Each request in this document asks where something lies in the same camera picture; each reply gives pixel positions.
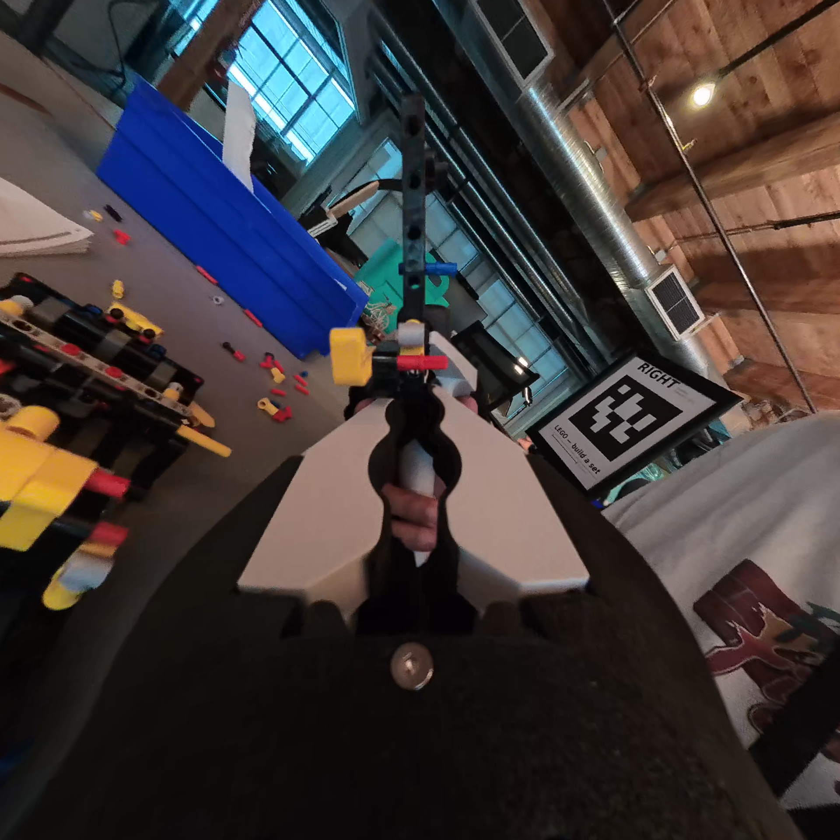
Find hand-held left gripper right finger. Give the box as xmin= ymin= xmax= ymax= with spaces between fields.
xmin=430 ymin=386 xmax=589 ymax=601

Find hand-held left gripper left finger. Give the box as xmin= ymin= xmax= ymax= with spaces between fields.
xmin=238 ymin=397 xmax=401 ymax=601

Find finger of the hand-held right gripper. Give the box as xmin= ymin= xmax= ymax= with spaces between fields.
xmin=427 ymin=330 xmax=480 ymax=403

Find black lego beam assembly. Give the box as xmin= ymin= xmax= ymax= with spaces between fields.
xmin=329 ymin=92 xmax=459 ymax=404

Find partly built lego car chassis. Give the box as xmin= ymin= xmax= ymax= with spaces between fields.
xmin=0 ymin=272 xmax=232 ymax=611

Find scattered lego pins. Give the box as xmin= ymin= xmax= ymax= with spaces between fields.
xmin=82 ymin=205 xmax=312 ymax=424

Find person's right hand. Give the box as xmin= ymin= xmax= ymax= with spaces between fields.
xmin=382 ymin=484 xmax=441 ymax=553

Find teal bag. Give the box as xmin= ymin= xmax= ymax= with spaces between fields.
xmin=356 ymin=238 xmax=455 ymax=317

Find framed black white marker sign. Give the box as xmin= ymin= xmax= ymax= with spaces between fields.
xmin=527 ymin=353 xmax=744 ymax=494

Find white vent grille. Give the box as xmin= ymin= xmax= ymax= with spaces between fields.
xmin=646 ymin=266 xmax=706 ymax=341
xmin=469 ymin=0 xmax=555 ymax=86

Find blue plastic bin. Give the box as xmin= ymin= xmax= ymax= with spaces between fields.
xmin=97 ymin=75 xmax=370 ymax=361

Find white paper bag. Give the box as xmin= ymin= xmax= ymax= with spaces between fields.
xmin=222 ymin=80 xmax=257 ymax=193

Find open instruction booklet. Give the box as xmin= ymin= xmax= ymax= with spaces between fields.
xmin=0 ymin=177 xmax=94 ymax=257

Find silver ventilation duct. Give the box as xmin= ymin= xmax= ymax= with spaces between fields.
xmin=525 ymin=79 xmax=710 ymax=368

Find wooden post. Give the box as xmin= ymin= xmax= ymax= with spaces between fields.
xmin=157 ymin=0 xmax=263 ymax=109

